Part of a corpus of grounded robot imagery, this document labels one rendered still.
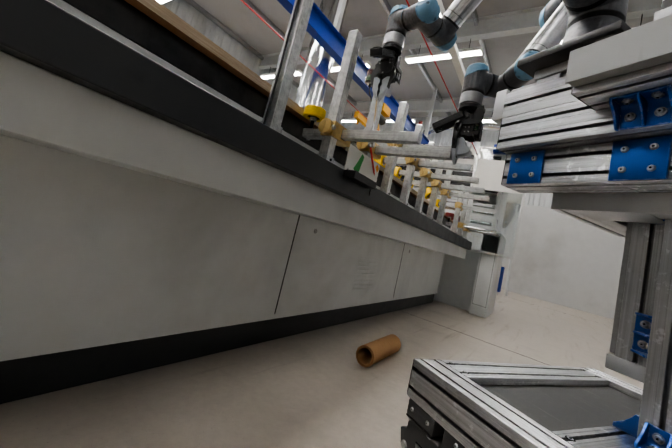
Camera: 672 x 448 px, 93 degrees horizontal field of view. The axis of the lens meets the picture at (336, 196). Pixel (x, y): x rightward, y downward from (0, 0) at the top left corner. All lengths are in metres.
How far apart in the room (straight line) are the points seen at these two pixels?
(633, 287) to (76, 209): 1.26
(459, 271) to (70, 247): 3.45
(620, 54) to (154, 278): 1.11
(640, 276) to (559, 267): 8.98
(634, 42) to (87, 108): 0.91
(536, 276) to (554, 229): 1.31
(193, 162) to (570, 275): 9.69
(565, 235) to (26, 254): 9.95
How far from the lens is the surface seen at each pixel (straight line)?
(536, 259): 10.01
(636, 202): 0.94
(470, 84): 1.26
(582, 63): 0.81
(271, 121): 0.84
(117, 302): 0.97
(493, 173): 3.75
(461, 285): 3.80
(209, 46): 0.98
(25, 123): 0.63
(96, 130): 0.66
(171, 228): 0.97
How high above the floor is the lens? 0.49
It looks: 6 degrees up
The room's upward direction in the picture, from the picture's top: 14 degrees clockwise
